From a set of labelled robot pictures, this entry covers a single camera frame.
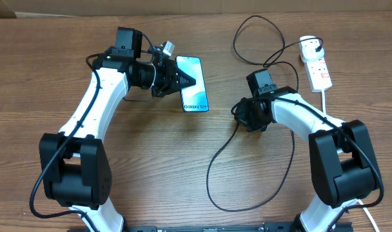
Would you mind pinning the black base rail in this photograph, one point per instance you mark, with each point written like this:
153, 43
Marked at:
266, 227

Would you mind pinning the blue Samsung Galaxy smartphone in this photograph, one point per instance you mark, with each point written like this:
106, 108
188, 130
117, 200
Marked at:
194, 98

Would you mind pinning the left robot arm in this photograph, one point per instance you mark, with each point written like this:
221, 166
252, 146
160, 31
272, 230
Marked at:
75, 168

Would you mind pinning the white power strip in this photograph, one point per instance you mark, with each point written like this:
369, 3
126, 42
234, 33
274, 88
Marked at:
318, 75

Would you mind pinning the white wall charger adapter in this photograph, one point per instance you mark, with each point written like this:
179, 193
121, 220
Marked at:
310, 48

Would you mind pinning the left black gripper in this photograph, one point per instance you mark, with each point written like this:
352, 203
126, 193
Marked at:
168, 84

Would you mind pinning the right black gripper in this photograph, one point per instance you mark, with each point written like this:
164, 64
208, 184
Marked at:
242, 118

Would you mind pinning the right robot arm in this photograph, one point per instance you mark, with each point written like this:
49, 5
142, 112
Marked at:
344, 168

